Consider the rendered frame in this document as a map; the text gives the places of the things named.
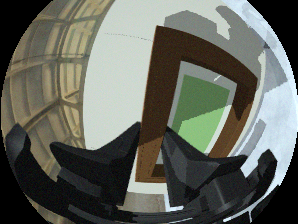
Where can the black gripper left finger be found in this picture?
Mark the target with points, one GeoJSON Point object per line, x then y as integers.
{"type": "Point", "coordinates": [110, 165]}

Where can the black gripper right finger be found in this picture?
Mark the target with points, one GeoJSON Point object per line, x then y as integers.
{"type": "Point", "coordinates": [187, 169]}

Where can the dark brown picture frame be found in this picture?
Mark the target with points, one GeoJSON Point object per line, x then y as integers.
{"type": "Point", "coordinates": [200, 91]}

